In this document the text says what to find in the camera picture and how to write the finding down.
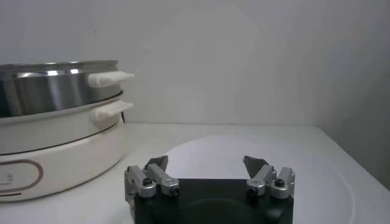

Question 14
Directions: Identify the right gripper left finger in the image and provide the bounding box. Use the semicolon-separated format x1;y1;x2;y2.
124;155;180;203

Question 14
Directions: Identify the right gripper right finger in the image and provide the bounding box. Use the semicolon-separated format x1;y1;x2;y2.
243;155;296;200

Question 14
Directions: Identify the white round plate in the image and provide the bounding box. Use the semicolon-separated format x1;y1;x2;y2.
164;133;357;224

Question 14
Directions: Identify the white electric cooker pot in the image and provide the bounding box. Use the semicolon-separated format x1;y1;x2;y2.
0;91;135;203

